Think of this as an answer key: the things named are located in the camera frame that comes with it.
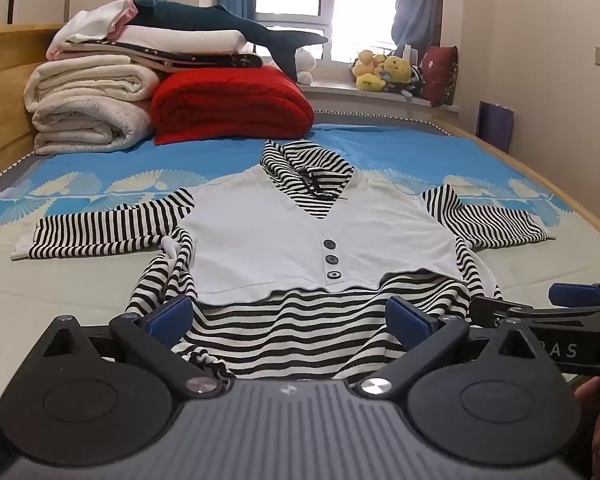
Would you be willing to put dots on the yellow duck plush toy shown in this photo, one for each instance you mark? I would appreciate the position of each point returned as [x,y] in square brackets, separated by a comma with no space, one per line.
[369,70]

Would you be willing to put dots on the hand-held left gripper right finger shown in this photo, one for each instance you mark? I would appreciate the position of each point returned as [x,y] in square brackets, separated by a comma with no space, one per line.
[410,321]

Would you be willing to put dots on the white folded pillow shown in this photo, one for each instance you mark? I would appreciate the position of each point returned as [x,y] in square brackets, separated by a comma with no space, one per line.
[180,37]

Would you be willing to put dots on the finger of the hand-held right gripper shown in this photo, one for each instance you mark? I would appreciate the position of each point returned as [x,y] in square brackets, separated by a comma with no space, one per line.
[500,310]
[575,292]

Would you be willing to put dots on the wooden headboard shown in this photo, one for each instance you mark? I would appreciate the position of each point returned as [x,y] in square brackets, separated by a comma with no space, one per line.
[5,90]

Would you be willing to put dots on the white plush toy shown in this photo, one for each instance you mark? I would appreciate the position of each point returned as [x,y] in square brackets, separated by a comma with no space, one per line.
[305,62]

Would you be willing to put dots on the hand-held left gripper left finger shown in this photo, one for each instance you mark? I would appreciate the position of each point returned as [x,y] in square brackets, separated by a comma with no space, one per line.
[170,317]

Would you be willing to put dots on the red folded blanket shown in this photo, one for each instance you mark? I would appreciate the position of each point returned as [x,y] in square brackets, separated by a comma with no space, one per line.
[230,105]

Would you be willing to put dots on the window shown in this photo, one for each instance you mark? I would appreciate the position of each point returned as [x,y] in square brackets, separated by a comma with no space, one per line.
[325,0]

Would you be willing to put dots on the teal shark plush toy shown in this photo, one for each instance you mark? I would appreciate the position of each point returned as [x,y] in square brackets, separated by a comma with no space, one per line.
[215,17]

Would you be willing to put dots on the yellow round plush toy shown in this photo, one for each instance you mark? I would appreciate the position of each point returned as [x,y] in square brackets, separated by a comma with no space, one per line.
[397,69]

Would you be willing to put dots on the wooden bed frame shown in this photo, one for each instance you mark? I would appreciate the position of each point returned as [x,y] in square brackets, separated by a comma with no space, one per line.
[540,170]

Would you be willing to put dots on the striped and white hooded top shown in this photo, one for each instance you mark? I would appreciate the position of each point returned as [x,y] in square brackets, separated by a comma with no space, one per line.
[280,240]

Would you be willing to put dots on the dark red cushion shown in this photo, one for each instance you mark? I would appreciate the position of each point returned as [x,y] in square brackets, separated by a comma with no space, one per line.
[440,75]

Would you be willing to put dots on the white folded quilt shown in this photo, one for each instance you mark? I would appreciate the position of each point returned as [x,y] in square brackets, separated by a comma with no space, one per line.
[90,105]

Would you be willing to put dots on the white and pink cloth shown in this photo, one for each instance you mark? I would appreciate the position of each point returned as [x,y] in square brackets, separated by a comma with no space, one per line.
[100,20]

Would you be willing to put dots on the striped plush toy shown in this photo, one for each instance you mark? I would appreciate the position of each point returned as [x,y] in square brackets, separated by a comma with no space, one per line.
[416,79]

